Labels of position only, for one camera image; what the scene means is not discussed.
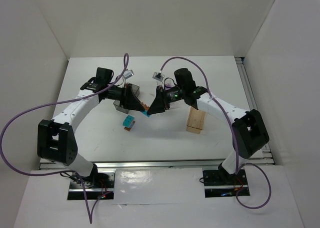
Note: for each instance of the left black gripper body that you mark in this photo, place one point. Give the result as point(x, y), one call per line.
point(125, 97)

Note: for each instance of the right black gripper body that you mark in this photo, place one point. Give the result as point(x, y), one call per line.
point(162, 98)

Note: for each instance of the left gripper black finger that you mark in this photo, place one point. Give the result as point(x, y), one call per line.
point(133, 102)
point(123, 98)

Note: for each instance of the teal lego brick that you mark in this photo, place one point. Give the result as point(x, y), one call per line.
point(128, 120)
point(145, 113)

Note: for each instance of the purple lego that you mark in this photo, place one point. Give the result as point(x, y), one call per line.
point(169, 83)

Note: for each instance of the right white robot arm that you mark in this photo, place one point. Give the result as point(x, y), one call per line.
point(250, 133)

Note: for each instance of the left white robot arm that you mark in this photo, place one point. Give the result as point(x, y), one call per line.
point(56, 137)

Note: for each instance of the smoked grey plastic container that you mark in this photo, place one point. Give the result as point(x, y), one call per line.
point(116, 104)

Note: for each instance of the clear plastic container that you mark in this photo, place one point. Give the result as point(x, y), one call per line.
point(163, 84)

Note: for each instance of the wooden tan container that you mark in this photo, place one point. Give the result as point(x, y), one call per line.
point(196, 120)

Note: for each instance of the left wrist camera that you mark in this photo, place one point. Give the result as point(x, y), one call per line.
point(127, 74)

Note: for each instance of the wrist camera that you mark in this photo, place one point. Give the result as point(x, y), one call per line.
point(158, 76)
point(127, 74)

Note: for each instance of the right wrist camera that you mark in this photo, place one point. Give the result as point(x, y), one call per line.
point(158, 76)

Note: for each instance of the aluminium frame rail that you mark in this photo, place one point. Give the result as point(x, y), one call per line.
point(162, 138)

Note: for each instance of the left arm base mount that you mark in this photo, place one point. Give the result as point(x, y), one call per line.
point(101, 187)

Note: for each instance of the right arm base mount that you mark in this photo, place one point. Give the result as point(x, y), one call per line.
point(216, 187)

